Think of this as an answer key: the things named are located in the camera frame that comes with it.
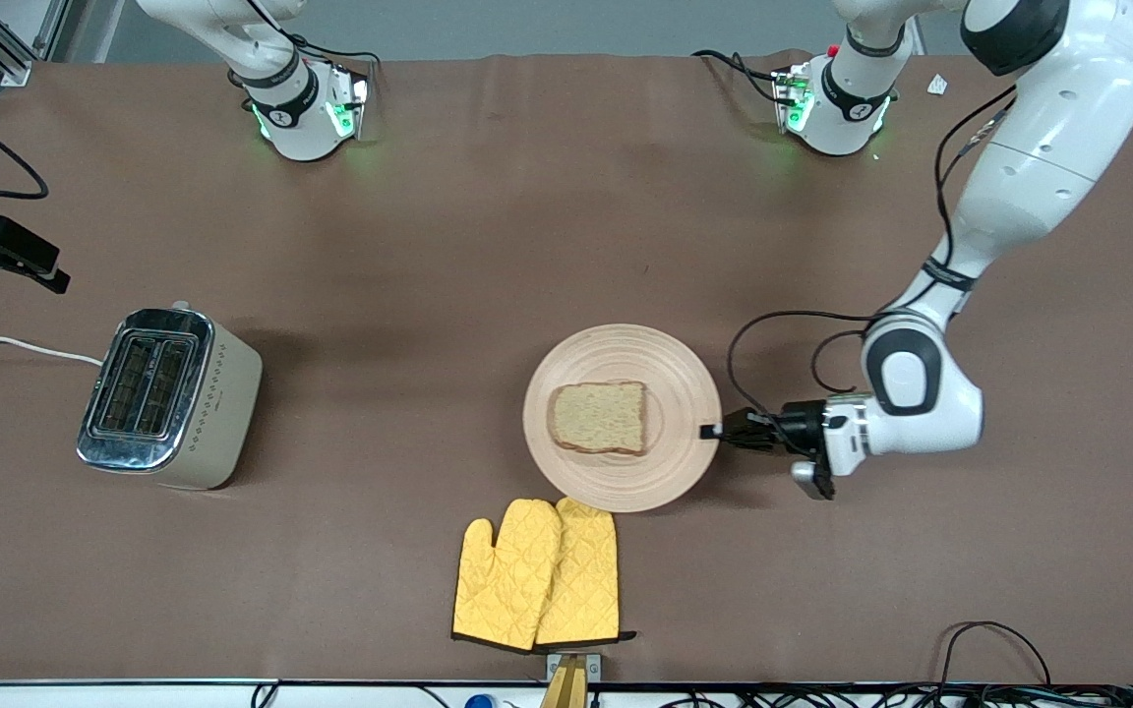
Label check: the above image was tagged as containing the base connector box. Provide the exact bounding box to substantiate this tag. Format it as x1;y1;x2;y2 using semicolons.
772;61;813;136
324;61;372;141

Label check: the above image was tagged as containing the right base connector box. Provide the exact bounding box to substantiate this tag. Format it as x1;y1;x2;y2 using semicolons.
324;61;372;141

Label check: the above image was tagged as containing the brown table cover sheet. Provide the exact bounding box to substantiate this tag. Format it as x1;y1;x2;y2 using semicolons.
0;49;1133;685

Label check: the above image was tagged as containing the cream and chrome toaster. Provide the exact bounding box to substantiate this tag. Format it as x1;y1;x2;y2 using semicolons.
76;301;264;491

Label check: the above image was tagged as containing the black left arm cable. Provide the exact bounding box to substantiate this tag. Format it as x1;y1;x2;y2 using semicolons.
727;87;1018;426

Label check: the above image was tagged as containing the black base cable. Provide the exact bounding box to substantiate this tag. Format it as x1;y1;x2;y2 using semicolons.
286;32;383;70
691;48;786;105

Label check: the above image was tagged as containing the black right base cable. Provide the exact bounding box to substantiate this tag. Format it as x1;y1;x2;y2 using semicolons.
286;32;383;70

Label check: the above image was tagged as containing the slice of brown bread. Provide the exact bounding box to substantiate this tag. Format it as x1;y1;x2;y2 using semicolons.
547;381;648;457

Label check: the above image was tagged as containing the yellow quilted oven mitt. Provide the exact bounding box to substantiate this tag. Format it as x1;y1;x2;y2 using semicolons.
451;499;565;653
535;497;637;648

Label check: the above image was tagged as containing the white toaster power cable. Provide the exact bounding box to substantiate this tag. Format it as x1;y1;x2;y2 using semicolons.
0;331;103;368

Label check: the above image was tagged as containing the aluminium frame profile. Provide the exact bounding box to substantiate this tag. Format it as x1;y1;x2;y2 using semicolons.
0;0;71;88

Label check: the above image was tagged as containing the left base connector box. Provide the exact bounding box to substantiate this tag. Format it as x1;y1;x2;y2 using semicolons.
772;61;813;136

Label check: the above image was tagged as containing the round wooden plate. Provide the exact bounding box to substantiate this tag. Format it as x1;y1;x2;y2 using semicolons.
523;324;723;513

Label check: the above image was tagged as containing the grey metal bracket plate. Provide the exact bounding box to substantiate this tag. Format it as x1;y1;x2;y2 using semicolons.
546;652;603;682

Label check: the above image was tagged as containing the black left base cable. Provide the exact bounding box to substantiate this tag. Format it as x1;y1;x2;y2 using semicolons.
691;48;786;105

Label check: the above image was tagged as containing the black looped cable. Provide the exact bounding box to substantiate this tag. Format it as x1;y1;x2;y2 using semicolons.
938;620;1054;689

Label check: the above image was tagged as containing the black cable bundle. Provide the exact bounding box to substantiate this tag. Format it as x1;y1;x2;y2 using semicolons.
665;683;1133;708

